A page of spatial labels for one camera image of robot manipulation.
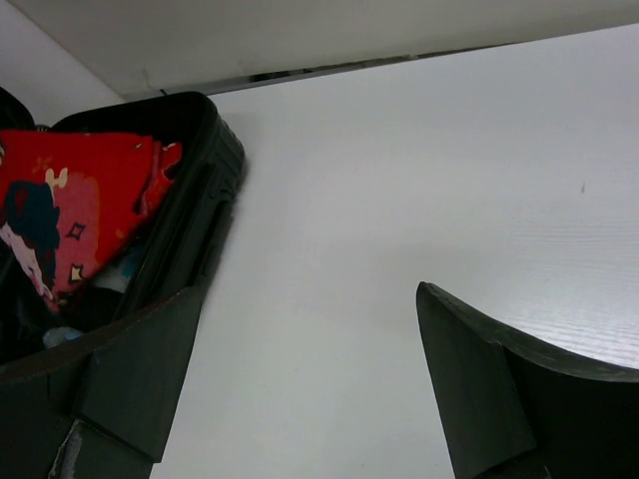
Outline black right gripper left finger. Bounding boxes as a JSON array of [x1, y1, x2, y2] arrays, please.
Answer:
[[1, 286, 203, 478]]

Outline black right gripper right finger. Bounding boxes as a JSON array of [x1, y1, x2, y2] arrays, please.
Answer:
[[416, 282, 638, 478]]

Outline cotton pads plastic pouch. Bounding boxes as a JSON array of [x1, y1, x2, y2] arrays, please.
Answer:
[[42, 243, 143, 349]]

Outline black hard-shell suitcase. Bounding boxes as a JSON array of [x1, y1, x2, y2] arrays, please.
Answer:
[[1, 92, 246, 363]]

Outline red cartoon towel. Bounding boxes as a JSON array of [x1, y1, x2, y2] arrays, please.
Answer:
[[1, 129, 183, 311]]

